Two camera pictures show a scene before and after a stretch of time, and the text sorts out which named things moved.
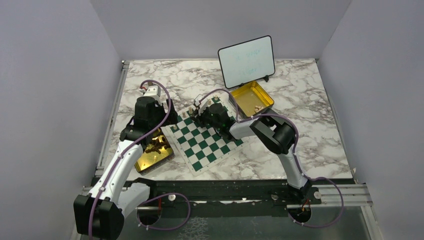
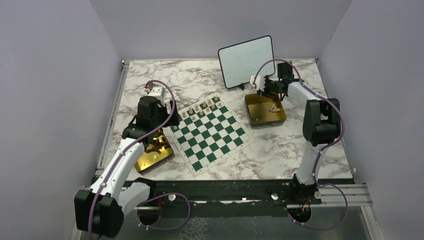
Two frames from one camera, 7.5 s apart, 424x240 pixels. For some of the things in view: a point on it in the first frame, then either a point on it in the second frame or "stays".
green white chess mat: (200, 147) stays
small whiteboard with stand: (247, 61) stays
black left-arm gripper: (172, 117) stays
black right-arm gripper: (197, 117) → (265, 92)
